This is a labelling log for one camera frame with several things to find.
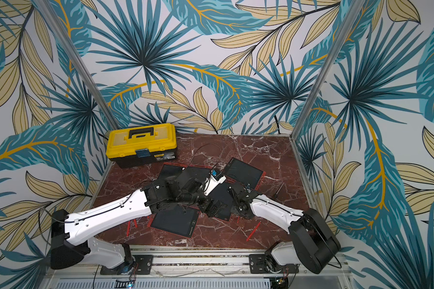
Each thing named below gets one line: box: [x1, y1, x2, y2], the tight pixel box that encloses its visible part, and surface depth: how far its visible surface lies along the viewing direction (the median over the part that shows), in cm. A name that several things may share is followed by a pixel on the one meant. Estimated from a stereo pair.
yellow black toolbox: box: [105, 122, 178, 169], surface depth 97 cm
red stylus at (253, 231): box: [245, 220, 262, 242], surface depth 85 cm
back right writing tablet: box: [223, 157, 267, 191], surface depth 106 cm
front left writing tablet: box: [147, 204, 201, 239], surface depth 85 cm
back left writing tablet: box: [157, 162, 213, 189], surface depth 52 cm
